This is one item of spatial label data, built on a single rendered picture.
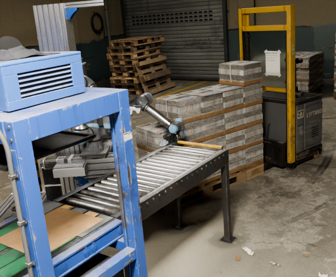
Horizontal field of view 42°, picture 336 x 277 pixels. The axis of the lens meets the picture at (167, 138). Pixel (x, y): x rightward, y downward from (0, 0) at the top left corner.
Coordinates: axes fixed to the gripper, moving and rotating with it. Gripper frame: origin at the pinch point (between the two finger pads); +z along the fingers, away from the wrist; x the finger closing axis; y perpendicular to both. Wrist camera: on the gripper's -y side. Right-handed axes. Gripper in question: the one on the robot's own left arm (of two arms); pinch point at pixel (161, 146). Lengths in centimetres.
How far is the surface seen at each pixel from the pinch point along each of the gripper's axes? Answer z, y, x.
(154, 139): -18.7, -1.3, -22.1
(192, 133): -58, -4, -5
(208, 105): -79, 20, 2
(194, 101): -63, 27, -3
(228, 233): 0, -70, 63
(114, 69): -507, -15, -518
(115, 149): 137, 49, 78
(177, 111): -45, 20, -11
